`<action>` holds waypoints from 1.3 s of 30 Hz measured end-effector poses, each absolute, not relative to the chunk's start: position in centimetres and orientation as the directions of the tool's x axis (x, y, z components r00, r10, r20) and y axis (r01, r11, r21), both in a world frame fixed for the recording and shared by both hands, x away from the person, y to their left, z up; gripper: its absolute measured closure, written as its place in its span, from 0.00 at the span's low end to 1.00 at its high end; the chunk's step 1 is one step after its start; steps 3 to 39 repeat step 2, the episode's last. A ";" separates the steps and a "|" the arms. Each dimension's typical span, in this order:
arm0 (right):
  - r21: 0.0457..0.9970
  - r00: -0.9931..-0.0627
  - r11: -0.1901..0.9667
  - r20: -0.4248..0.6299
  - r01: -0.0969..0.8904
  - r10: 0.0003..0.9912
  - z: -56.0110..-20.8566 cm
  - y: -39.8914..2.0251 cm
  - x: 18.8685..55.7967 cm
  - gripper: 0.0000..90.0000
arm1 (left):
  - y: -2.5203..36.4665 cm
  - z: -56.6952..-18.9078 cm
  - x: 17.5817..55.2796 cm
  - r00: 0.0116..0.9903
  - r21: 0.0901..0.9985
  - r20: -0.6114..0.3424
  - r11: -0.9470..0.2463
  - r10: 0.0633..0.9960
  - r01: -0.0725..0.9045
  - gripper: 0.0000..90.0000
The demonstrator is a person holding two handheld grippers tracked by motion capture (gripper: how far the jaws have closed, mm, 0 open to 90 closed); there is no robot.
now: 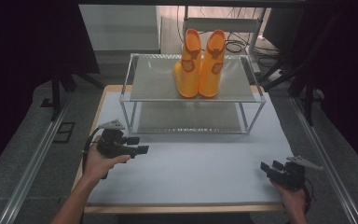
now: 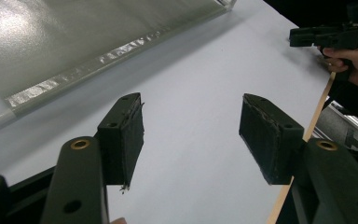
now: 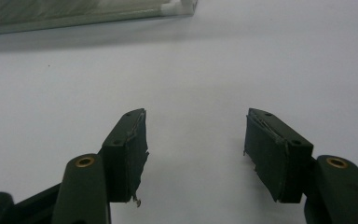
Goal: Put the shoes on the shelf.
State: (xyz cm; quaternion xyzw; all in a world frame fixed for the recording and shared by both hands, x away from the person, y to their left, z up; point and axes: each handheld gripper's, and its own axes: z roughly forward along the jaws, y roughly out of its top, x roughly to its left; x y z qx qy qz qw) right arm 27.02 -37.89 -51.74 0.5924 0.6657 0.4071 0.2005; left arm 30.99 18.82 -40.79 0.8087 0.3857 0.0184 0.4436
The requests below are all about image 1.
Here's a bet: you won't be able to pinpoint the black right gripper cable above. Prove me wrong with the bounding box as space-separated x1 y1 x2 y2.
301 177 315 217

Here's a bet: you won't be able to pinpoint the person's left hand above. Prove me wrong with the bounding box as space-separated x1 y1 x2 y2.
81 134 131 185

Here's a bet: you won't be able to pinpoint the yellow rubber rain boot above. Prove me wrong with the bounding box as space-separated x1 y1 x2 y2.
197 29 227 99
172 28 203 100

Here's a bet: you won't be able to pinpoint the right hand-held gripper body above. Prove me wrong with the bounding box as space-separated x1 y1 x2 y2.
272 155 324 192

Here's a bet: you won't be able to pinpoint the dark curtain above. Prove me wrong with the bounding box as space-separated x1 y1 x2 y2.
0 0 101 181
292 0 358 178

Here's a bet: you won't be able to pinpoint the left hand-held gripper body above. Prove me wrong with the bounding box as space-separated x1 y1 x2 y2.
96 119 129 159

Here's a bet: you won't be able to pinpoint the person's right hand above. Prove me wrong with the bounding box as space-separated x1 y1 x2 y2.
269 179 310 217

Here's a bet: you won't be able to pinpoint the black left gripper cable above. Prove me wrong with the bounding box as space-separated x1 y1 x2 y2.
81 125 104 166

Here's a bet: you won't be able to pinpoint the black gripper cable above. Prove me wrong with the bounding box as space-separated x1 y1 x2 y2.
81 125 104 166
301 177 315 217

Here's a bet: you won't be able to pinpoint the two-tier metal shoe rack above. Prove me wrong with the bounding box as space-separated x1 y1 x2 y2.
118 52 267 135

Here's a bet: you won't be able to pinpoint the black floor cables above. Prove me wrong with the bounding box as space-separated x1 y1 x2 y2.
176 5 282 69

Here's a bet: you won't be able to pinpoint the white table mat board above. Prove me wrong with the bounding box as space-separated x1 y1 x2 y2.
70 84 294 216

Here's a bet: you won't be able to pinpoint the black stand legs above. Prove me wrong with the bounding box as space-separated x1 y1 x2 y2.
49 63 106 123
256 12 343 127

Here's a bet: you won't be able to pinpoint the white panel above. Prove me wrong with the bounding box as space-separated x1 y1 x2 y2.
77 4 161 52

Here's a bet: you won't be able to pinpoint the black rectangular floor frame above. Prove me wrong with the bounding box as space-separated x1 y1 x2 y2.
52 121 76 145

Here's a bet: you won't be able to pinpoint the white table mat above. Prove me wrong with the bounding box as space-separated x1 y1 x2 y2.
86 91 296 207

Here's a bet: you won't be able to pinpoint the aluminium floor rail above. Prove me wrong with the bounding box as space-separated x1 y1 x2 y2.
0 94 73 224
289 95 358 224

